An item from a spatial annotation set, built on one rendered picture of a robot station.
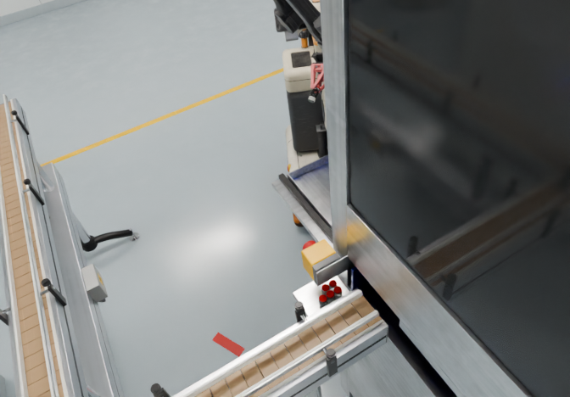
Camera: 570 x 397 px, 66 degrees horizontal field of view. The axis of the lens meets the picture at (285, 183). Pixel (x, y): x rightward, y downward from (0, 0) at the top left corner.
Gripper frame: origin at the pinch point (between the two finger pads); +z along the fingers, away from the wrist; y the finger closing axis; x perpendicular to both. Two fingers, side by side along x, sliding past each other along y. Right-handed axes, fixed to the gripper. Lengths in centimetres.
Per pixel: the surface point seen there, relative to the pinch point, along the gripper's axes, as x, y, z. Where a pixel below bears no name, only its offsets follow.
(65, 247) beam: -96, -7, 80
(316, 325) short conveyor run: 27, -13, 60
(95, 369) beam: -44, -14, 105
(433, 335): 56, -8, 51
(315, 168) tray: -9.4, -26.2, 13.7
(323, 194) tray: -0.4, -25.5, 22.6
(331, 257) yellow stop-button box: 26, -8, 44
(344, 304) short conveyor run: 31, -14, 52
